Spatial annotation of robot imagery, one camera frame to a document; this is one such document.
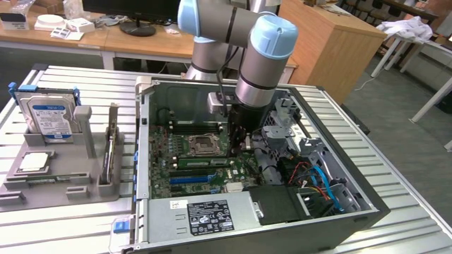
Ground white table frame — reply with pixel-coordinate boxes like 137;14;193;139
371;31;452;123

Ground silver CPU chip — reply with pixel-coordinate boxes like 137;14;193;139
17;152;51;173

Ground white small carton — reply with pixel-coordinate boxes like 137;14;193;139
64;18;96;33

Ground grey parts rack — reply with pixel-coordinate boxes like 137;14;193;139
0;105;127;213

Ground wooden cabinet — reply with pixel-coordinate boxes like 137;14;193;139
277;0;388;104

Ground grey metal disk bay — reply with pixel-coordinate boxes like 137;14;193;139
261;125;296;144

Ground blue data wire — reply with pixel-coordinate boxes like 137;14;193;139
309;161;347;213

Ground grey power supply with label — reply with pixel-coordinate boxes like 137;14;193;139
145;190;295;244

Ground green RAM stick black chips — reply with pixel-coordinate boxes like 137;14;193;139
175;157;236;170

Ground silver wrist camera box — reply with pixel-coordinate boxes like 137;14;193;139
207;91;235;115

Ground CPU socket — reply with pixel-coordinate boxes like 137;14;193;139
185;134;223;157

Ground small silver heat sink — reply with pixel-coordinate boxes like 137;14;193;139
224;182;245;193

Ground white box dark lid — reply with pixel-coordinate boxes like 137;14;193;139
0;12;29;31

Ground green motherboard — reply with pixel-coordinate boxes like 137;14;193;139
149;123;280;199

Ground blue expansion slot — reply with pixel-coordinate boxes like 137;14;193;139
168;175;213;185

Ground white crumpled cloth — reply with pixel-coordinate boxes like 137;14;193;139
375;15;435;45

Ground black computer monitor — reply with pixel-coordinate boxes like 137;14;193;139
81;0;181;37

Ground hard disk blue label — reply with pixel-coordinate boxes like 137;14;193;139
19;94;77;145

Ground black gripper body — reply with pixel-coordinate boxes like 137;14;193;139
228;103;273;133

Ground red wire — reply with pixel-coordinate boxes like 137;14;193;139
288;161;316;186

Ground black expansion slot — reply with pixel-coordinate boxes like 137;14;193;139
168;169;217;178

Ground white sticker sheet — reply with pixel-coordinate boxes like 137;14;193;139
49;27;85;41

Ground blue disk caddy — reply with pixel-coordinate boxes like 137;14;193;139
7;81;81;106

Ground black RAM slots bank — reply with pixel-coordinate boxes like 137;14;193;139
171;122;224;135

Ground wooden desk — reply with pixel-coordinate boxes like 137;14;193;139
0;10;300;78

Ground expansion card upright in tray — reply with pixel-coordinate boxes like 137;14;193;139
99;102;121;186

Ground open black PC case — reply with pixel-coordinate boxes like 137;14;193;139
108;75;391;254

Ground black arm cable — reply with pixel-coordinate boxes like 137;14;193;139
216;44;248;117

